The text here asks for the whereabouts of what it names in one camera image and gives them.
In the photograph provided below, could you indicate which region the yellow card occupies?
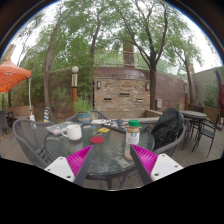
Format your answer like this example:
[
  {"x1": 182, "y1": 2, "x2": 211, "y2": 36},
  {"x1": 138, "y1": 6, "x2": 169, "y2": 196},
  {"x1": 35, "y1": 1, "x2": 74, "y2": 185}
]
[{"x1": 98, "y1": 126, "x2": 111, "y2": 134}]

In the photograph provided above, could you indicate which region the green plant in blue pot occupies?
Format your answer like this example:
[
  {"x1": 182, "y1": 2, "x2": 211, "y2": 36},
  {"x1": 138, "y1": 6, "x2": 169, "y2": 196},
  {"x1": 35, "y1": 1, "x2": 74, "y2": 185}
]
[{"x1": 73, "y1": 96, "x2": 94, "y2": 125}]

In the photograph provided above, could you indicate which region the black backpack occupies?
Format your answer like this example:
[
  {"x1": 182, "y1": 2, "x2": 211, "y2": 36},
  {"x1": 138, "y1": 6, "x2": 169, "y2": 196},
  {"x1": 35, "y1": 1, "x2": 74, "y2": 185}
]
[{"x1": 151, "y1": 107, "x2": 185, "y2": 150}]

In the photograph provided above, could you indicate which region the dark-trunked tree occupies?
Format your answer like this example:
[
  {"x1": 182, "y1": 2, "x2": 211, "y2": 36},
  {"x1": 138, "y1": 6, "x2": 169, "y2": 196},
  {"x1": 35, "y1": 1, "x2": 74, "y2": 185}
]
[{"x1": 113, "y1": 0, "x2": 204, "y2": 111}]

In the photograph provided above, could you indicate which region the round dark patio table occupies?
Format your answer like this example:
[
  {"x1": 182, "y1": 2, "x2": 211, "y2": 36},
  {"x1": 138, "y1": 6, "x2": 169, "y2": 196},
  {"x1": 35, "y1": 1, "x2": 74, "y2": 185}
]
[{"x1": 181, "y1": 110, "x2": 208, "y2": 148}]

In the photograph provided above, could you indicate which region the green-capped brown drink bottle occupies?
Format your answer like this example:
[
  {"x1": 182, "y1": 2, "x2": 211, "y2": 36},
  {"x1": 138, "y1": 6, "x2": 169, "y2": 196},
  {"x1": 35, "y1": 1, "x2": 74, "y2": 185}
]
[{"x1": 124, "y1": 119, "x2": 141, "y2": 161}]

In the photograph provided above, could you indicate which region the globe-topped lamp post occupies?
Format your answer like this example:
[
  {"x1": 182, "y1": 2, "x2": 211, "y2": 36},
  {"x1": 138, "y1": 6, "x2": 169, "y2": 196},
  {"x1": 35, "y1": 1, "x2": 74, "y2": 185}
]
[{"x1": 69, "y1": 65, "x2": 80, "y2": 116}]

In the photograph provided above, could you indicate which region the white sticker sheet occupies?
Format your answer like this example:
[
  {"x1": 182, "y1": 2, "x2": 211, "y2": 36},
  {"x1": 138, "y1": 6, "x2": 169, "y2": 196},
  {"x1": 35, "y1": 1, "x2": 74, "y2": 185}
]
[{"x1": 90, "y1": 118, "x2": 108, "y2": 125}]

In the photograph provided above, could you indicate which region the black laptop with stickers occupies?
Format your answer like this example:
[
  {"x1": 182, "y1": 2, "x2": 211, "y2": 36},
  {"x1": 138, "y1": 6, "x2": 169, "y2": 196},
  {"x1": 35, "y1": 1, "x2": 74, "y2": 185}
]
[{"x1": 101, "y1": 119, "x2": 150, "y2": 134}]

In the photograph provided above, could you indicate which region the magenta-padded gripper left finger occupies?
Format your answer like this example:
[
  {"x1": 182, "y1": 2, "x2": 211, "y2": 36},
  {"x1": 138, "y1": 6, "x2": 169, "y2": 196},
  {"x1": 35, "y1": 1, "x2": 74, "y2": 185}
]
[{"x1": 44, "y1": 144, "x2": 97, "y2": 187}]

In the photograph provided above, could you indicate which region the black metal chair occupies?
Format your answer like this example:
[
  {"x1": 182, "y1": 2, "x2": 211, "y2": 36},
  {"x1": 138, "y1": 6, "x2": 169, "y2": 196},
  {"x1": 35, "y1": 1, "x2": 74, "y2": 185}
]
[{"x1": 191, "y1": 113, "x2": 222, "y2": 158}]

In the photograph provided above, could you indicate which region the flat round red coaster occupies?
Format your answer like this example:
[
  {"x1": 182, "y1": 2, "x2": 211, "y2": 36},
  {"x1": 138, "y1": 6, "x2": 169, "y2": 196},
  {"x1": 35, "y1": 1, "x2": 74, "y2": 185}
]
[{"x1": 89, "y1": 135, "x2": 106, "y2": 145}]

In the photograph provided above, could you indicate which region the folded red umbrella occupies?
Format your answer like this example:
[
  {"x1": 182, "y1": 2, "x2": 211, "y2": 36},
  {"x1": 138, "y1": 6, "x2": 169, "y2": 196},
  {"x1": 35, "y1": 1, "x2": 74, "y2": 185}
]
[{"x1": 214, "y1": 68, "x2": 224, "y2": 118}]

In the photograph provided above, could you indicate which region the grey laptop with stickers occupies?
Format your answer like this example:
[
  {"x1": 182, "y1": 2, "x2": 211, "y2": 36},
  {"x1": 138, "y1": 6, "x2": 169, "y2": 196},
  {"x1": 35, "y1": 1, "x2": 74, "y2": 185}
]
[{"x1": 45, "y1": 121, "x2": 79, "y2": 136}]

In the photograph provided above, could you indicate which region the white ceramic mug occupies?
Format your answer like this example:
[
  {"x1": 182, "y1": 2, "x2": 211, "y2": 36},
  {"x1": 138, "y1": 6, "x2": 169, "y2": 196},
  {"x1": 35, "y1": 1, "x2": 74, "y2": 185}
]
[{"x1": 60, "y1": 123, "x2": 83, "y2": 142}]

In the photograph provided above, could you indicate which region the orange patio umbrella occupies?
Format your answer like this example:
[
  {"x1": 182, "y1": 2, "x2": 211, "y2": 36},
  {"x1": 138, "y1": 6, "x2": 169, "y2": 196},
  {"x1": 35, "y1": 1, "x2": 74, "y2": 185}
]
[{"x1": 0, "y1": 58, "x2": 37, "y2": 123}]

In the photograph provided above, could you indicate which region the yellow and blue striped post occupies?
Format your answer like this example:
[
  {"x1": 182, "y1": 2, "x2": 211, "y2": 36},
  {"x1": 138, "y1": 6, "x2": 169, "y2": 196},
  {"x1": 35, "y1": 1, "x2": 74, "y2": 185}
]
[{"x1": 43, "y1": 106, "x2": 51, "y2": 123}]

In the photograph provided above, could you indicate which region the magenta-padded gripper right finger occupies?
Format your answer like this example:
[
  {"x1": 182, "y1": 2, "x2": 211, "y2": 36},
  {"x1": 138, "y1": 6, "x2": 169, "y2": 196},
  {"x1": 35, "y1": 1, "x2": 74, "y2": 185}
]
[{"x1": 129, "y1": 144, "x2": 184, "y2": 186}]

